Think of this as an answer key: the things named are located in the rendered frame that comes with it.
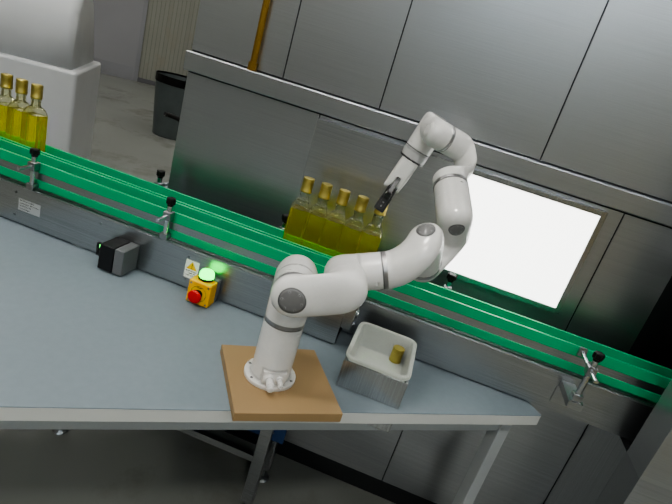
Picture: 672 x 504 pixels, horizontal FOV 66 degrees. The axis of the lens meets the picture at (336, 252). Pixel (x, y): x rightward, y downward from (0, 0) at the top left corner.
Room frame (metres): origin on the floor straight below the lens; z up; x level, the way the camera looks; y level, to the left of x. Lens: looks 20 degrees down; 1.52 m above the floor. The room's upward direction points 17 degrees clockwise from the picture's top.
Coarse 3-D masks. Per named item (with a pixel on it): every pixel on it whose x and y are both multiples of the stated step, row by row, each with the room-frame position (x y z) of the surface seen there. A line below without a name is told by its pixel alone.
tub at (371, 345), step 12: (360, 324) 1.33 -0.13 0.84; (372, 324) 1.35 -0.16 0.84; (360, 336) 1.33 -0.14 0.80; (372, 336) 1.34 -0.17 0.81; (384, 336) 1.34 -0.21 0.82; (396, 336) 1.33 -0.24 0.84; (348, 348) 1.18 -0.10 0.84; (360, 348) 1.32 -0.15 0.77; (372, 348) 1.33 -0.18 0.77; (384, 348) 1.33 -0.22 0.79; (408, 348) 1.32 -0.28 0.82; (360, 360) 1.14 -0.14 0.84; (372, 360) 1.28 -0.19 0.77; (384, 360) 1.30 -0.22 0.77; (408, 360) 1.24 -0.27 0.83; (384, 372) 1.12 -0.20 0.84; (396, 372) 1.25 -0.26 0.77; (408, 372) 1.15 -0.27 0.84
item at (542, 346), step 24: (216, 216) 1.50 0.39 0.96; (288, 240) 1.48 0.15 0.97; (408, 288) 1.42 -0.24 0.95; (432, 312) 1.40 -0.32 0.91; (456, 312) 1.40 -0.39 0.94; (480, 312) 1.39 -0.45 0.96; (480, 336) 1.38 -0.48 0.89; (504, 336) 1.38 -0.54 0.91; (528, 336) 1.37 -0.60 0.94; (552, 336) 1.36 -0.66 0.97; (552, 360) 1.35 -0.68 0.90; (576, 360) 1.35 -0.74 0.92; (624, 384) 1.33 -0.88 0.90; (648, 384) 1.32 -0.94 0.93
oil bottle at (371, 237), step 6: (366, 228) 1.46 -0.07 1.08; (372, 228) 1.46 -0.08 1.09; (378, 228) 1.46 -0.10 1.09; (366, 234) 1.45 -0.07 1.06; (372, 234) 1.45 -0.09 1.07; (378, 234) 1.45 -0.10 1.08; (360, 240) 1.46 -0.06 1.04; (366, 240) 1.45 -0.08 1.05; (372, 240) 1.45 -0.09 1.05; (378, 240) 1.45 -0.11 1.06; (360, 246) 1.45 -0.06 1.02; (366, 246) 1.45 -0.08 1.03; (372, 246) 1.45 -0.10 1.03; (378, 246) 1.47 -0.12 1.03; (360, 252) 1.45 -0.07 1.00; (366, 252) 1.45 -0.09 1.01
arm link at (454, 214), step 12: (444, 180) 1.24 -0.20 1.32; (456, 180) 1.23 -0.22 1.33; (444, 192) 1.21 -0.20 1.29; (456, 192) 1.20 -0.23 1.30; (468, 192) 1.23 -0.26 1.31; (444, 204) 1.18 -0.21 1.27; (456, 204) 1.17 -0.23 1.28; (468, 204) 1.19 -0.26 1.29; (444, 216) 1.17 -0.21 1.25; (456, 216) 1.15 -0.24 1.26; (468, 216) 1.16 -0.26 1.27; (444, 228) 1.17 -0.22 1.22; (456, 228) 1.16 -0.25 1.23; (468, 228) 1.18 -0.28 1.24; (444, 240) 1.20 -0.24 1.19; (456, 240) 1.19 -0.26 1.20; (444, 252) 1.20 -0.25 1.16; (456, 252) 1.21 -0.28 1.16; (444, 264) 1.18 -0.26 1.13; (432, 276) 1.14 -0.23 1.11
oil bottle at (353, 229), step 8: (344, 224) 1.47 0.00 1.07; (352, 224) 1.46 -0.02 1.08; (360, 224) 1.46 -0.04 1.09; (344, 232) 1.46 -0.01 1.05; (352, 232) 1.46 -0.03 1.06; (360, 232) 1.45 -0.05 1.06; (344, 240) 1.46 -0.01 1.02; (352, 240) 1.45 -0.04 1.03; (344, 248) 1.46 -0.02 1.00; (352, 248) 1.45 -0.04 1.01
